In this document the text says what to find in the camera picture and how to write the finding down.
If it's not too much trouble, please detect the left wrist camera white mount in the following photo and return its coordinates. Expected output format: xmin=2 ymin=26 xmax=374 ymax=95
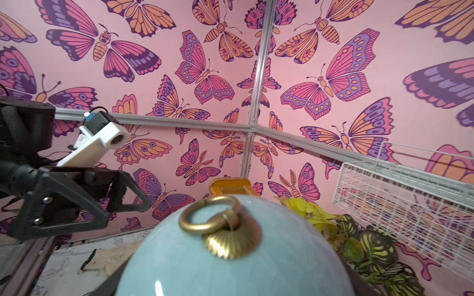
xmin=57 ymin=111 xmax=132 ymax=167

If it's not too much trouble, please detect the large light blue canister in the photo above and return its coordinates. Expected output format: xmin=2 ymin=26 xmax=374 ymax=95
xmin=116 ymin=195 xmax=354 ymax=296

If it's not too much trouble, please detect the green leafy plant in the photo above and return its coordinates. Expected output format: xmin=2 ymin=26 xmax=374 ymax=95
xmin=276 ymin=197 xmax=425 ymax=296

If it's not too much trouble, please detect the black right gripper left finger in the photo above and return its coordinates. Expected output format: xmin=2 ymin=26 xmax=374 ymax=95
xmin=90 ymin=259 xmax=130 ymax=296

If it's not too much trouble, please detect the white wire basket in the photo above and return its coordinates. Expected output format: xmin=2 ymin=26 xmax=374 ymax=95
xmin=333 ymin=145 xmax=474 ymax=281

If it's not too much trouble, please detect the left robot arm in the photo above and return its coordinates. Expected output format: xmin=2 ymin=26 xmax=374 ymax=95
xmin=1 ymin=96 xmax=151 ymax=241

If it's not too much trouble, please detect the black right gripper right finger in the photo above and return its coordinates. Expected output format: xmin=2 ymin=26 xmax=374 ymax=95
xmin=344 ymin=263 xmax=378 ymax=296

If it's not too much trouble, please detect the wooden tiered shelf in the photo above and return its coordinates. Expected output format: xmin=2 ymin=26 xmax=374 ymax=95
xmin=209 ymin=177 xmax=259 ymax=196

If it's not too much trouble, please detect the beige cloth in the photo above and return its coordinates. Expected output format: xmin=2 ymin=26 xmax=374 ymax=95
xmin=80 ymin=241 xmax=143 ymax=278

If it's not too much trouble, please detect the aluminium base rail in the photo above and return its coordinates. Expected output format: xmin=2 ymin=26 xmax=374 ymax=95
xmin=1 ymin=237 xmax=55 ymax=296

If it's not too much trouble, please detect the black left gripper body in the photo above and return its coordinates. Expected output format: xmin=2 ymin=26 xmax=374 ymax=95
xmin=7 ymin=165 xmax=120 ymax=241

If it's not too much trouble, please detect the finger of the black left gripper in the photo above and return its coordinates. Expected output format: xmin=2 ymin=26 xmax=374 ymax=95
xmin=107 ymin=171 xmax=152 ymax=213

